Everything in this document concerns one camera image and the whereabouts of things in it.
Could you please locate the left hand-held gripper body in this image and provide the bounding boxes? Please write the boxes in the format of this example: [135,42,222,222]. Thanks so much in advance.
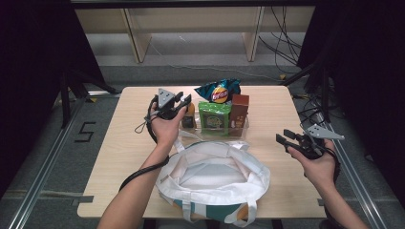
[155,88,188,121]

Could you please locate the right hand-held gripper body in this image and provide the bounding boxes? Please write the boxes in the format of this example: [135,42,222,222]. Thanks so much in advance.
[296,123,346,160]

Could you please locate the small white-capped bottle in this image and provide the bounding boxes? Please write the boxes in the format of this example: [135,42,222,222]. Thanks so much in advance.
[181,103,196,130]

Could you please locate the clear plastic container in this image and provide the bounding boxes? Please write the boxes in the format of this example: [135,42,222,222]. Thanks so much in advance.
[180,94,250,141]

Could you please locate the green snack packet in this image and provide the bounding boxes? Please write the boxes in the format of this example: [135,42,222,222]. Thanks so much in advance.
[198,101,232,136]

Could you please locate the blue potato chips bag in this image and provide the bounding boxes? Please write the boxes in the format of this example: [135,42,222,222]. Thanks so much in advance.
[194,78,242,104]

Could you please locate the brown carton box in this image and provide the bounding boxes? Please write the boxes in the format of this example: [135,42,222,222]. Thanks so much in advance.
[228,94,250,130]

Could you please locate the white patterned tote bag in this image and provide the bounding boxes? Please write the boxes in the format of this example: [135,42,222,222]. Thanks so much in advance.
[156,139,271,227]

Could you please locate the person's left hand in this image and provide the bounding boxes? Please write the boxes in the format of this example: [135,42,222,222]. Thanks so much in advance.
[148,103,189,148]

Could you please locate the person's right hand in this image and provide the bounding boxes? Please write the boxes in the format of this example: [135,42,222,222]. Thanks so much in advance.
[286,139,337,191]

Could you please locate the black tripod stand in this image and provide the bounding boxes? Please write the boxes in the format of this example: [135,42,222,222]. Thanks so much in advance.
[281,61,332,124]
[59,69,119,129]

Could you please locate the light wooden desk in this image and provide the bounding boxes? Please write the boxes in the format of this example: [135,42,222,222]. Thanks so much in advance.
[75,6,316,64]

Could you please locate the black curtain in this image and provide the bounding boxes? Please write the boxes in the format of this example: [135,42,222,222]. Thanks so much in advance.
[297,0,405,192]
[0,0,107,198]

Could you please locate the grey floor tape strip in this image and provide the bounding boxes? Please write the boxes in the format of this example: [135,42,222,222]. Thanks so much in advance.
[6,189,95,204]

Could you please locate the black floor cables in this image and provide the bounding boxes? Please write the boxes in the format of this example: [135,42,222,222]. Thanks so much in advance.
[292,94,328,126]

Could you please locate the white cable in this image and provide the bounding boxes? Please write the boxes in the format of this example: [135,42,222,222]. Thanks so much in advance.
[148,40,282,82]

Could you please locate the grey strap loop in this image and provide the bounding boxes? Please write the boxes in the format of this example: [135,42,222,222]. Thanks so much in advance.
[134,115,155,135]

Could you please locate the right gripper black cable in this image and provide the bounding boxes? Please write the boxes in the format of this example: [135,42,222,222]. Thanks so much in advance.
[323,147,342,192]

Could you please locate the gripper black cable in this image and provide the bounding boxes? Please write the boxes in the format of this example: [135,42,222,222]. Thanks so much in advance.
[118,94,171,193]
[323,147,342,192]

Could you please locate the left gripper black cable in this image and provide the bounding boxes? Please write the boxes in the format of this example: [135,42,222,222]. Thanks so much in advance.
[118,94,171,193]

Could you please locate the metal floor rail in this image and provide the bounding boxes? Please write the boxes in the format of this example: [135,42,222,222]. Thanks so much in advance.
[320,122,389,229]
[8,91,120,229]

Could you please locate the black hanging cable bundle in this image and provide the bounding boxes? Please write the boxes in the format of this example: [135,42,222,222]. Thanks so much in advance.
[257,6,304,74]

